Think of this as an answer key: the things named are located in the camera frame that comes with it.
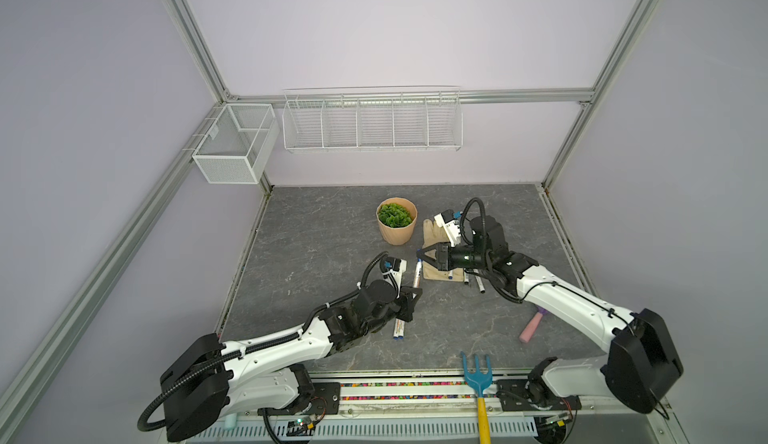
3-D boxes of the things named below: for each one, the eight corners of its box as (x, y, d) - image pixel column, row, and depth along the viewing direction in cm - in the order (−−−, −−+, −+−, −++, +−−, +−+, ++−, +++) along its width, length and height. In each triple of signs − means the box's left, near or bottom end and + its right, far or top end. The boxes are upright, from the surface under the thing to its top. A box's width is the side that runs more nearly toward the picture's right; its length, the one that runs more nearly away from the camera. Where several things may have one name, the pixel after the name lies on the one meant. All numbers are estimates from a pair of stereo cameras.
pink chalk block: (516, 337, 85) (519, 334, 83) (533, 312, 90) (536, 309, 88) (525, 344, 84) (528, 341, 82) (541, 318, 89) (544, 315, 87)
